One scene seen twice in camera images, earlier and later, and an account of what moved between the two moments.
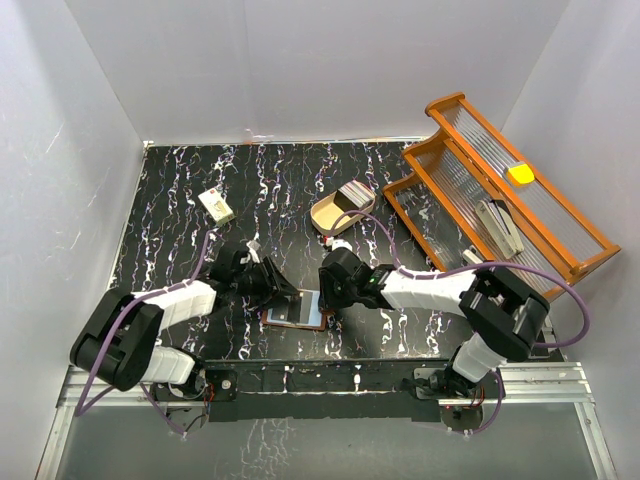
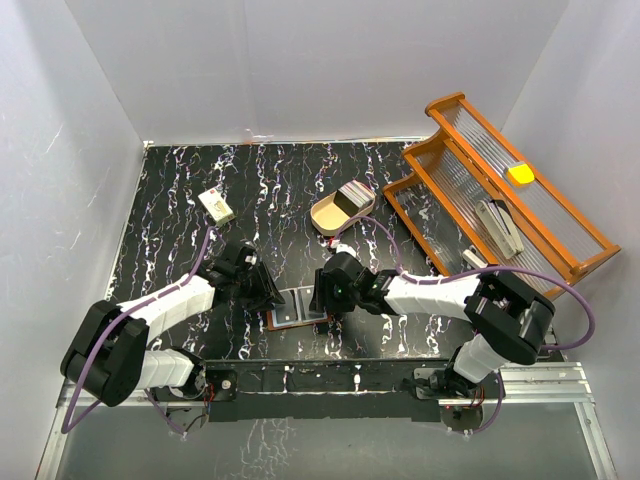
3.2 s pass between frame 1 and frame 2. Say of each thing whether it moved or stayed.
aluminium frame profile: stayed
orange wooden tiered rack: stayed
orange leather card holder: moved
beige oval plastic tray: stayed
